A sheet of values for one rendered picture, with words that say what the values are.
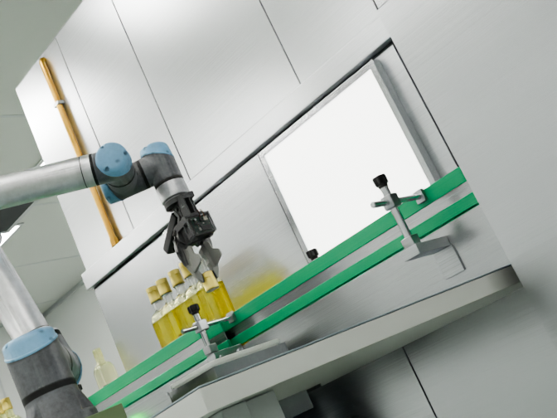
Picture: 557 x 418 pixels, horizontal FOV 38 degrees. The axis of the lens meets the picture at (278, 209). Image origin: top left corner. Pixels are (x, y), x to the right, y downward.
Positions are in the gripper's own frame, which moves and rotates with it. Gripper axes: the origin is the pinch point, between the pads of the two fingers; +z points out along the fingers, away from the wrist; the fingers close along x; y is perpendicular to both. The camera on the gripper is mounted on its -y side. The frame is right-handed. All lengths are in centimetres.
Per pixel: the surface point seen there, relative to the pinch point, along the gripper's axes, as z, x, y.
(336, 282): 16.9, 12.1, 27.5
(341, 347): 34, -32, 72
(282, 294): 12.2, 9.6, 11.4
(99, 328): -125, 237, -560
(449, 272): 28, 14, 56
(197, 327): 10.0, -5.5, -4.3
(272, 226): -7.7, 24.5, 0.9
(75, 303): -162, 233, -583
